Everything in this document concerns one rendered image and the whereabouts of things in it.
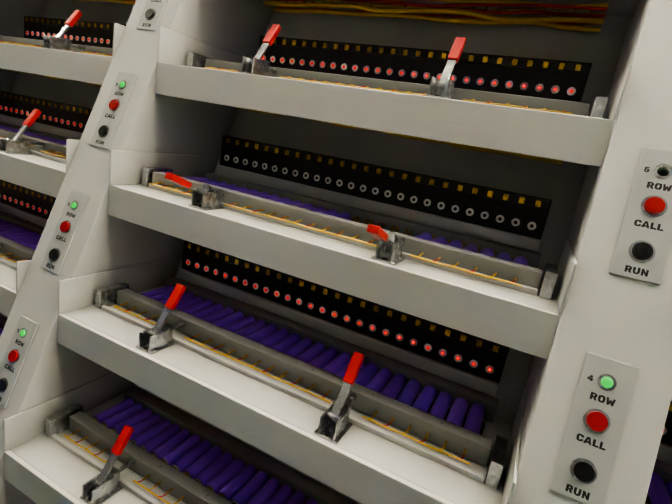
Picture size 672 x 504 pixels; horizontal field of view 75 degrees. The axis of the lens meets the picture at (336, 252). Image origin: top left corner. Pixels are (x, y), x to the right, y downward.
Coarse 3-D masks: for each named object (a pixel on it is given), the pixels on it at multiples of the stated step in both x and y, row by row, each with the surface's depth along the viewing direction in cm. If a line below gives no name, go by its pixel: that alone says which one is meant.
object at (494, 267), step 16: (160, 176) 67; (224, 192) 62; (240, 192) 62; (240, 208) 59; (256, 208) 60; (272, 208) 59; (288, 208) 58; (304, 224) 57; (320, 224) 56; (336, 224) 55; (352, 224) 54; (368, 240) 54; (416, 240) 51; (416, 256) 49; (432, 256) 50; (448, 256) 50; (464, 256) 49; (480, 256) 48; (480, 272) 48; (496, 272) 47; (512, 272) 47; (528, 272) 46
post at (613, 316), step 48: (624, 48) 57; (624, 96) 42; (624, 144) 41; (624, 192) 41; (576, 240) 46; (576, 288) 40; (624, 288) 39; (576, 336) 40; (624, 336) 38; (528, 384) 54; (576, 384) 39; (528, 432) 39; (624, 432) 37; (528, 480) 39; (624, 480) 36
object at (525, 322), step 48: (144, 192) 63; (336, 192) 69; (192, 240) 58; (240, 240) 55; (288, 240) 52; (336, 240) 54; (528, 240) 58; (336, 288) 50; (384, 288) 47; (432, 288) 45; (480, 288) 45; (480, 336) 44; (528, 336) 42
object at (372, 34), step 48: (48, 0) 113; (432, 48) 73; (480, 48) 70; (528, 48) 67; (576, 48) 65; (48, 96) 105; (96, 96) 99; (288, 144) 79; (336, 144) 75; (384, 144) 72; (432, 144) 69; (528, 192) 63; (576, 192) 61
